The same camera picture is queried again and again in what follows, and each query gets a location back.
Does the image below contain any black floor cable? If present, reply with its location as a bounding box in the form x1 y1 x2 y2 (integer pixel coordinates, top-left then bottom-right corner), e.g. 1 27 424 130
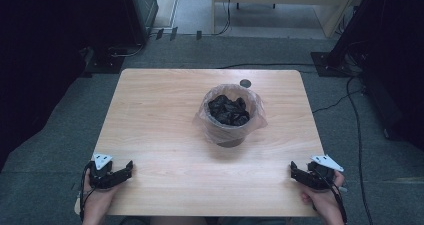
311 88 365 115
345 76 374 225
215 62 318 70

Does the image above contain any black stand base plate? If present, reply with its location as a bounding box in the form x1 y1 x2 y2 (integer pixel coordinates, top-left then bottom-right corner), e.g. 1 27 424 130
83 53 127 75
309 51 363 78

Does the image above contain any small brown trash bin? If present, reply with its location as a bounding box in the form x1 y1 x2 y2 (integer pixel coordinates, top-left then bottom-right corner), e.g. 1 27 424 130
203 88 258 149

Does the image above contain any hand-held gripper cable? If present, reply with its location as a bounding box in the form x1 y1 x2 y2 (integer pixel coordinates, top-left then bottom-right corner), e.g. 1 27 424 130
313 168 348 225
79 160 98 223

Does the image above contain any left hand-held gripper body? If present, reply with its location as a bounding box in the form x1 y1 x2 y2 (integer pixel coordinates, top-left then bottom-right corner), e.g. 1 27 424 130
88 153 116 190

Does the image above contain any left hand-held gripper cable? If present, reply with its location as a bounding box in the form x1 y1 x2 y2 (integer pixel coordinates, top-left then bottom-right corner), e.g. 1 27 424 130
79 160 98 223

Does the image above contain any person's left hand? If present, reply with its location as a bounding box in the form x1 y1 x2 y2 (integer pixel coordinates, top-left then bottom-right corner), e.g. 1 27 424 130
81 168 124 220

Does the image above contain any black hanging cable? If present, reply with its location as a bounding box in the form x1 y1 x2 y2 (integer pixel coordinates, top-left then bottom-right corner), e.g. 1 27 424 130
213 0 233 37

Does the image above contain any right hand-held gripper cable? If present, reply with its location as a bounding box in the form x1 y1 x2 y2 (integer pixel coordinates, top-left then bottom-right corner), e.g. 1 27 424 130
313 168 348 225

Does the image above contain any clear plastic bin liner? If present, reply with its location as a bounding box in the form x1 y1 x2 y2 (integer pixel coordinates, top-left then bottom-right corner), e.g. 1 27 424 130
193 83 269 145

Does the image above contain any crumpled black plastic bag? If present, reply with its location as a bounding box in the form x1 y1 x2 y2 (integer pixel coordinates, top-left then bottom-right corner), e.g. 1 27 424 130
207 94 251 127

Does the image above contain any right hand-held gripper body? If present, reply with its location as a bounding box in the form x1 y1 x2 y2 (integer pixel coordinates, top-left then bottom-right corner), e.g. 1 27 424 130
306 154 345 191

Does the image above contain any person's right hand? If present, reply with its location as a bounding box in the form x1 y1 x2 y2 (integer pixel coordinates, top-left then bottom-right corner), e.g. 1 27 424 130
300 170 346 219

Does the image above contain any black curtain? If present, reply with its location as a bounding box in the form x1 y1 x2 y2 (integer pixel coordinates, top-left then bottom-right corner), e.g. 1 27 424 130
328 0 424 151
0 0 138 171

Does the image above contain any white floor cable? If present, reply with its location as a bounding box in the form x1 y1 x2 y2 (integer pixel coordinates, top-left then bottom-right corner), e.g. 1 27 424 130
111 42 146 59

